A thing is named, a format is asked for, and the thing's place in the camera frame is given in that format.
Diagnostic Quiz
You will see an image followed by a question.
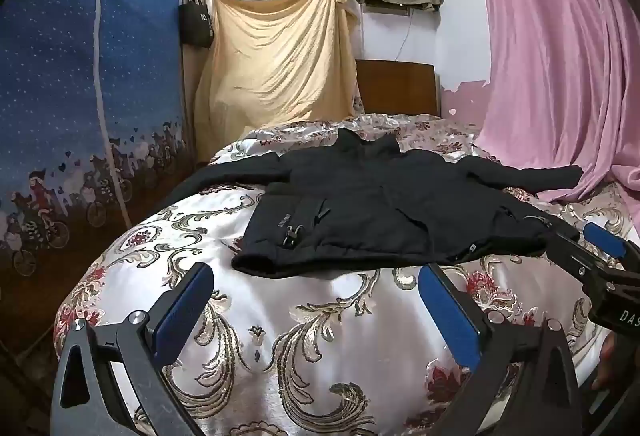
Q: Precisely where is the black jacket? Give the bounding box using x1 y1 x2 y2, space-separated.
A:
165 127 585 279

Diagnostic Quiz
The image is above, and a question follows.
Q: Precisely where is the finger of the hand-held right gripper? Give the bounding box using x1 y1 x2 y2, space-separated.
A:
582 222 640 267
542 217 617 289

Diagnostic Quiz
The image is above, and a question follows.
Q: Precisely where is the black tote bag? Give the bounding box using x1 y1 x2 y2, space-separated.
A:
178 0 216 49

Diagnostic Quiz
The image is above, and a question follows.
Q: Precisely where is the person's right hand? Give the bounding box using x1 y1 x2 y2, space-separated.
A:
592 331 625 392

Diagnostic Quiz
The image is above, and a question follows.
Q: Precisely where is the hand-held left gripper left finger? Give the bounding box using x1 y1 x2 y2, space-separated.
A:
50 262 215 436

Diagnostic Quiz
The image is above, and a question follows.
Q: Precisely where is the wooden headboard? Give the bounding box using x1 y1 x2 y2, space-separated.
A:
355 59 442 119

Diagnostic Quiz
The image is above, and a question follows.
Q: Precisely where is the floral satin bedspread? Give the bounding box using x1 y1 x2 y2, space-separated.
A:
52 112 636 436

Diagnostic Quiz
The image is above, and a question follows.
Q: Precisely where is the hanging yellow sheet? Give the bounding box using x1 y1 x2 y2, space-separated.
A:
192 0 362 164

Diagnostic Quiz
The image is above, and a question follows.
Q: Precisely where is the white wall cable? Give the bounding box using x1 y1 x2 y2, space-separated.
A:
395 11 415 62

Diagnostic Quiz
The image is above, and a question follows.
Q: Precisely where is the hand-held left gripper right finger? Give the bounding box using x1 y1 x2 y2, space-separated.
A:
419 262 583 436

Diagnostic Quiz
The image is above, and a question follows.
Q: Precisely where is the pink curtain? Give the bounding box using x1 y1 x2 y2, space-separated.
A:
462 0 640 204

